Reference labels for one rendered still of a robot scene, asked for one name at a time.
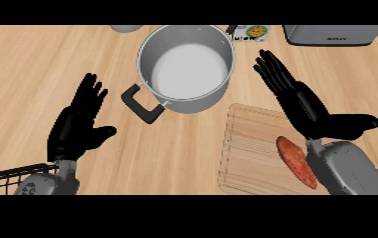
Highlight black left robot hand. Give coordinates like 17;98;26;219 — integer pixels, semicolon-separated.
46;72;119;162

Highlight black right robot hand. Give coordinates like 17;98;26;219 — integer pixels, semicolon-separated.
253;49;378;141

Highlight orange sweet potato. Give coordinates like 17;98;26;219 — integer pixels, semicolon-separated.
275;135;320;190

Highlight wooden cutting board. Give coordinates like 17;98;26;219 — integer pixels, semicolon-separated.
218;102;333;196

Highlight grey appliance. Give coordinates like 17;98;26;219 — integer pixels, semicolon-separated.
281;25;378;47

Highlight grey round object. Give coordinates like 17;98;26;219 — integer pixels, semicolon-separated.
108;25;147;34

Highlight black wire basket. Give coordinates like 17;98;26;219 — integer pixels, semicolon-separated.
0;162;60;196

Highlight silver pot with black handles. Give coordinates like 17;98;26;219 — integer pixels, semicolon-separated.
120;25;238;125

